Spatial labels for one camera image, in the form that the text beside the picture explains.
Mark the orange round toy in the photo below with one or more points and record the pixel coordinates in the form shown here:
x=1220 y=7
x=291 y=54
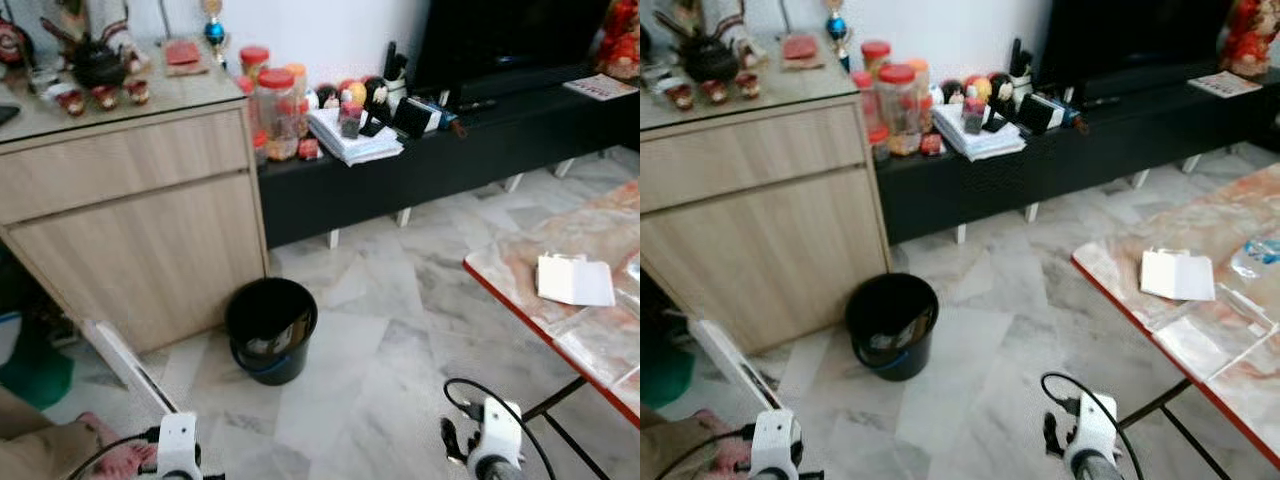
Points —
x=353 y=93
x=978 y=88

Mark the black and white box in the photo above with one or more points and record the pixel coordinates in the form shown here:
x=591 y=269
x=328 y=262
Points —
x=1040 y=112
x=415 y=115

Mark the black flat television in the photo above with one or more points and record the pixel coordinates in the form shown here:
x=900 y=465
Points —
x=1130 y=35
x=500 y=40

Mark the red box on wooden stand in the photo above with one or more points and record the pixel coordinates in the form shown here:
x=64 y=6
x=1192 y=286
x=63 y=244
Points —
x=802 y=48
x=183 y=53

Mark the red and gold figurine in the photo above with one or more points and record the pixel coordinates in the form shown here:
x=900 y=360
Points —
x=1250 y=35
x=620 y=40

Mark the black tv console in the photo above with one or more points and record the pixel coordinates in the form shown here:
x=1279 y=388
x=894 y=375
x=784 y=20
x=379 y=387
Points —
x=450 y=160
x=1080 y=150

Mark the black rubbish bin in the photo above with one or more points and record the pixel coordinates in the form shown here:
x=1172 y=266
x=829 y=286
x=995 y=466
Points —
x=890 y=335
x=270 y=340

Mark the green plastic bucket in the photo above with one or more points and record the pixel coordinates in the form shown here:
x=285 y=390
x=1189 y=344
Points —
x=35 y=375
x=665 y=375

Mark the small red lid jar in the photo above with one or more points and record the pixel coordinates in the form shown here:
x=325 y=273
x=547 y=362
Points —
x=876 y=55
x=253 y=62

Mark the large red lid snack jar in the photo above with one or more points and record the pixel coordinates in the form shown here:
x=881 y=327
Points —
x=278 y=115
x=898 y=105

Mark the black haired doll figure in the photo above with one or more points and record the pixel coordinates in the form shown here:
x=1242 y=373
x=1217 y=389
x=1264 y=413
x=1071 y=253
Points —
x=376 y=92
x=1001 y=88

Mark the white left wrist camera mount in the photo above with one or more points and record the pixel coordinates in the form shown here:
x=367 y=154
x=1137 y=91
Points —
x=772 y=440
x=178 y=445

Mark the clear plastic water bottle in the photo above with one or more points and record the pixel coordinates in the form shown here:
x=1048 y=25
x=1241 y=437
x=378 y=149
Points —
x=1258 y=258

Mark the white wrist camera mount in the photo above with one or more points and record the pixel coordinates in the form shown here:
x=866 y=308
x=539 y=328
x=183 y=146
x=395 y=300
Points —
x=1092 y=428
x=772 y=440
x=498 y=430
x=178 y=445

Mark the gold and blue trophy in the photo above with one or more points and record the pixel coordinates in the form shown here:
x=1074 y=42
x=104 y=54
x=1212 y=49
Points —
x=836 y=27
x=213 y=30

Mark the clear plastic blister tray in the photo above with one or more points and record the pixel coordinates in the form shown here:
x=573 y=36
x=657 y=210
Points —
x=600 y=345
x=1215 y=340

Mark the light wooden cabinet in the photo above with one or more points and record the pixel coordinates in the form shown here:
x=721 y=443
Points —
x=130 y=230
x=760 y=220

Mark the orange lid plastic jar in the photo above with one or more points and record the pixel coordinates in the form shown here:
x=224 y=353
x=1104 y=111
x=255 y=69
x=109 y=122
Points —
x=300 y=90
x=921 y=85

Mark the black round teapot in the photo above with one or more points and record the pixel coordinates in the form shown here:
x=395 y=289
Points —
x=100 y=65
x=710 y=60

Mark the small red tea cup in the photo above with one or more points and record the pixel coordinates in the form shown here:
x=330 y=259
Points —
x=137 y=92
x=747 y=85
x=715 y=93
x=680 y=97
x=105 y=98
x=71 y=102

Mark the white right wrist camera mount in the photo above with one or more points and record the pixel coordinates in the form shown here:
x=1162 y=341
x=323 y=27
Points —
x=498 y=430
x=1092 y=428

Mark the stack of white papers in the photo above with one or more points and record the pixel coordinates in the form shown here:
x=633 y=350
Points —
x=350 y=148
x=975 y=143

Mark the marble top folding table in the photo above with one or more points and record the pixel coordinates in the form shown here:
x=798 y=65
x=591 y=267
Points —
x=600 y=240
x=1200 y=220

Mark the tall ornamental figurine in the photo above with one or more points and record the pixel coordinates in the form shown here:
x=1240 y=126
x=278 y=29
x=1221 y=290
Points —
x=710 y=12
x=100 y=15

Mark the white and red pamphlet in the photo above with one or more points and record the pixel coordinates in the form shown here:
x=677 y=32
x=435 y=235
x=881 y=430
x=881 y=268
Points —
x=1225 y=84
x=600 y=87

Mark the black remote in holder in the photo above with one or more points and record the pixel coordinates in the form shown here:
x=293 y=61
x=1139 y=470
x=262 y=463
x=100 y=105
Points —
x=396 y=68
x=1020 y=65

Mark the person's khaki trouser leg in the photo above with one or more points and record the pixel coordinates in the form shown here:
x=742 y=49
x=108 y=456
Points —
x=35 y=445
x=665 y=450

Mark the small white folded card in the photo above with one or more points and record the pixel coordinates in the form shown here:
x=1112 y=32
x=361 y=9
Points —
x=575 y=282
x=1178 y=275

